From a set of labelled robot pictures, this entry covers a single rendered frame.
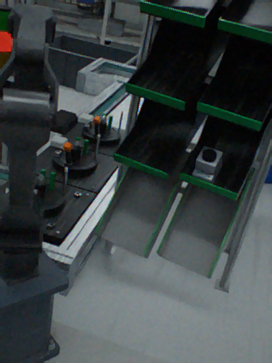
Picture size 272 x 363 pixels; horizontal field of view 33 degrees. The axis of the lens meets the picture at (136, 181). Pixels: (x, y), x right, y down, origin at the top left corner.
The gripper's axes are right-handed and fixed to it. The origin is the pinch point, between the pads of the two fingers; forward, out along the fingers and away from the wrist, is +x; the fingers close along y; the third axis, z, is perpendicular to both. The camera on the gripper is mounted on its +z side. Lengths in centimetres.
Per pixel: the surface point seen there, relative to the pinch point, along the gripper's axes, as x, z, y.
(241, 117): -11.5, 10.8, -38.8
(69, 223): 28.6, 14.7, -6.1
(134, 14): 112, 732, 170
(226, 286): 38, 22, -49
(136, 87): -11.2, 12.0, -17.3
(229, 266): 32, 23, -48
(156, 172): 5.1, 10.5, -25.3
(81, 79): 35, 136, 39
